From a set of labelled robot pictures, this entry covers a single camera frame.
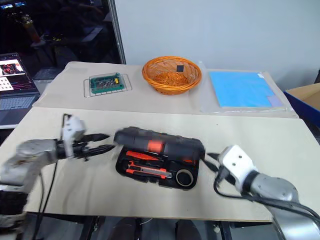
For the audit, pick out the black table frame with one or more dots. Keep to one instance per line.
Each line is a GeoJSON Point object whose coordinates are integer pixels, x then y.
{"type": "Point", "coordinates": [90, 227]}

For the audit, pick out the black tape roll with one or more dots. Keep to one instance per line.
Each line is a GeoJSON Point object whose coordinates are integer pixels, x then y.
{"type": "Point", "coordinates": [185, 178]}

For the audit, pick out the orange woven basket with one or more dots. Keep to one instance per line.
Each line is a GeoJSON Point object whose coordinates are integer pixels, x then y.
{"type": "Point", "coordinates": [162, 80]}

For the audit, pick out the green bit set case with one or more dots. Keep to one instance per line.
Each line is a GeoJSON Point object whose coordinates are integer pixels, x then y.
{"type": "Point", "coordinates": [106, 82]}

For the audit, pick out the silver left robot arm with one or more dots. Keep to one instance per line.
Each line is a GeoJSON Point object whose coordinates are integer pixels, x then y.
{"type": "Point", "coordinates": [27, 155]}

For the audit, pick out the grey partition post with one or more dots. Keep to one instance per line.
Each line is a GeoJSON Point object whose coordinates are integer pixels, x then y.
{"type": "Point", "coordinates": [117, 30]}

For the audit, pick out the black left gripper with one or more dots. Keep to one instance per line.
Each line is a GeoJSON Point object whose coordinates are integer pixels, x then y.
{"type": "Point", "coordinates": [81, 150]}

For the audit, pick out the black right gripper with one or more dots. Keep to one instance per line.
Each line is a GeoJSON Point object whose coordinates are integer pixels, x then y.
{"type": "Point", "coordinates": [222, 168]}

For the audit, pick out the blue cardboard box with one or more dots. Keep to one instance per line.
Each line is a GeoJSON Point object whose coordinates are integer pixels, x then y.
{"type": "Point", "coordinates": [306, 100]}

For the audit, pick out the black tool case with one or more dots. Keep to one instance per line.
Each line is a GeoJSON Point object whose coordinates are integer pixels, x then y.
{"type": "Point", "coordinates": [155, 147]}

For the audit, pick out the orange utility knife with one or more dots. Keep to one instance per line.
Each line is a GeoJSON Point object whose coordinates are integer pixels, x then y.
{"type": "Point", "coordinates": [147, 171]}

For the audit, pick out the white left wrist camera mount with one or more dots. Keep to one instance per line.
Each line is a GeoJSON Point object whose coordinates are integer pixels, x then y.
{"type": "Point", "coordinates": [71, 130]}

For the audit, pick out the blue paper sheet stack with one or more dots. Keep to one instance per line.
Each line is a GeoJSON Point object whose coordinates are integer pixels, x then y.
{"type": "Point", "coordinates": [240, 87]}

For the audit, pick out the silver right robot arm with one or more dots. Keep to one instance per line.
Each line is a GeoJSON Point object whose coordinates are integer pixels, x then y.
{"type": "Point", "coordinates": [277, 187]}

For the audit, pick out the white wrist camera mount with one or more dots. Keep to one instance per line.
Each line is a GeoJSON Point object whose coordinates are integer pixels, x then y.
{"type": "Point", "coordinates": [71, 130]}
{"type": "Point", "coordinates": [236, 160]}

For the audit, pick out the small black square card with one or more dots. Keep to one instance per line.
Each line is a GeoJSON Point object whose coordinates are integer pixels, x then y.
{"type": "Point", "coordinates": [180, 68]}

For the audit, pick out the clear plastic sleeve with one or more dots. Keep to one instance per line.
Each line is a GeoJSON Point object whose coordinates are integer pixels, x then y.
{"type": "Point", "coordinates": [205, 95]}

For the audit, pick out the open laptop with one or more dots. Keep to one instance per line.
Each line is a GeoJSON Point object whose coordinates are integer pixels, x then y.
{"type": "Point", "coordinates": [15, 100]}

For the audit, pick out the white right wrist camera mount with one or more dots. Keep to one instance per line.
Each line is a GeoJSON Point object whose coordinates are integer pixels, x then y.
{"type": "Point", "coordinates": [236, 160]}

